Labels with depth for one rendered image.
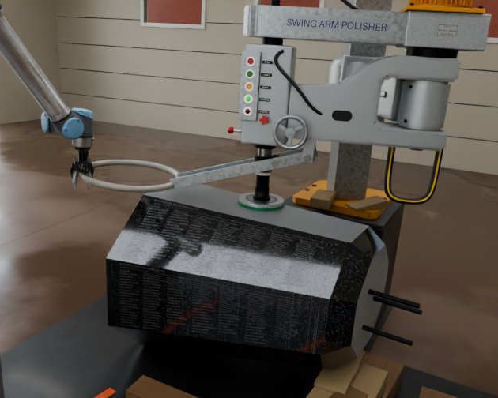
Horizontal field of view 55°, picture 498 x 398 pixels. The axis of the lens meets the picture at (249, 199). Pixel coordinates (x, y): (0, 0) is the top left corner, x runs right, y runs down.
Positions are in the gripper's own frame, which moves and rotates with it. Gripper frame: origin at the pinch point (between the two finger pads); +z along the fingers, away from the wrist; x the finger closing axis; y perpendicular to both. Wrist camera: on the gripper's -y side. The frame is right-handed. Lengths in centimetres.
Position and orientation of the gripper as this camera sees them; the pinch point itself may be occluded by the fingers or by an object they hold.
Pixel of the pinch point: (81, 185)
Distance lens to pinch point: 241.0
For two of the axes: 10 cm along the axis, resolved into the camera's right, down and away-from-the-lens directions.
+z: -1.2, 9.4, 3.2
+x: 9.3, -0.1, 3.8
